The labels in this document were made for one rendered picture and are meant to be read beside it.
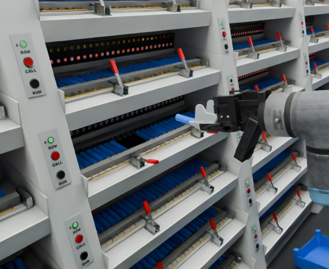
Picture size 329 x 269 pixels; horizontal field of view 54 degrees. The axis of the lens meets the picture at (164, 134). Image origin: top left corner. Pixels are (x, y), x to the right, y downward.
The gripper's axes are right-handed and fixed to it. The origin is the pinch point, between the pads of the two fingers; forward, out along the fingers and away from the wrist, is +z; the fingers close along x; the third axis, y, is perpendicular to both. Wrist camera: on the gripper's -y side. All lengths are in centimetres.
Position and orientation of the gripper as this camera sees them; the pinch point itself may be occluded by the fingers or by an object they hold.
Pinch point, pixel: (196, 123)
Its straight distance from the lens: 81.4
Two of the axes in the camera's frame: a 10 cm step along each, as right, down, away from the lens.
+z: -7.2, -0.3, 6.9
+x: -6.7, 2.9, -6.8
